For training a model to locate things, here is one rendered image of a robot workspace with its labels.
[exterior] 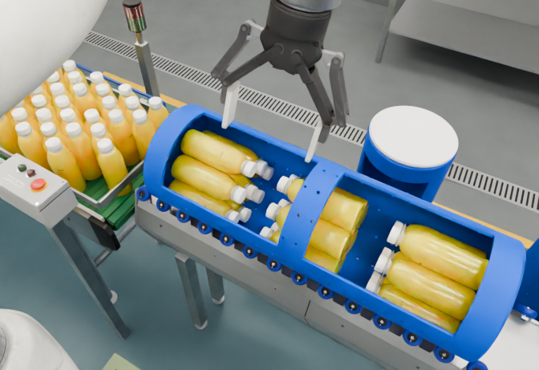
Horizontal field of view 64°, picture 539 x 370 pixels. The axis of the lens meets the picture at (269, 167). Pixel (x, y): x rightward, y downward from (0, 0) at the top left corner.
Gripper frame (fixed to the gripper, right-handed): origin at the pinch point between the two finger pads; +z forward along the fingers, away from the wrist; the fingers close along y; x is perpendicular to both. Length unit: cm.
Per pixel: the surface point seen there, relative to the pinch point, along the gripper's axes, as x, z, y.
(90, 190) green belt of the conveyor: -27, 66, 59
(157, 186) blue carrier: -19, 43, 30
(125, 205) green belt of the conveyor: -26, 65, 45
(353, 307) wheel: -16, 51, -27
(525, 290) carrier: -58, 63, -80
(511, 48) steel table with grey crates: -288, 62, -90
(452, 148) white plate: -72, 32, -41
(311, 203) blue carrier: -18.7, 27.0, -8.6
